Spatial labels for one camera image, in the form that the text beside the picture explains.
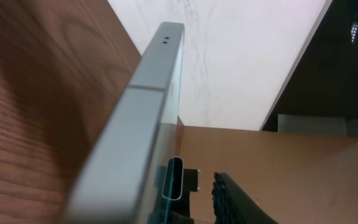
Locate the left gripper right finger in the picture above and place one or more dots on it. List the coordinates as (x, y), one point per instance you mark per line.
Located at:
(233, 206)

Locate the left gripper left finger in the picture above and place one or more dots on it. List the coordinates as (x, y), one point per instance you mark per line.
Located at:
(179, 212)

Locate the smartphone with teal screen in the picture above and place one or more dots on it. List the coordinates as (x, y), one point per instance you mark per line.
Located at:
(128, 176)

